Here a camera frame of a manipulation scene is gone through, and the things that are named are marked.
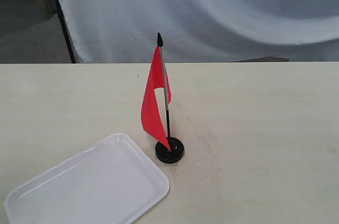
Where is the red flag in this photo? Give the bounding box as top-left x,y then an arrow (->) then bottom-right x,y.
141,33 -> 172,150

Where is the white backdrop cloth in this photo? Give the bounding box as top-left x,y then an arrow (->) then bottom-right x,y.
59,0 -> 338,63

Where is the white plastic tray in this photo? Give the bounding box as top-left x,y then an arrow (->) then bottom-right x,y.
4,133 -> 170,223

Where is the black stand pole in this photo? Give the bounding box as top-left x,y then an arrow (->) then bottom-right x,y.
55,0 -> 76,64

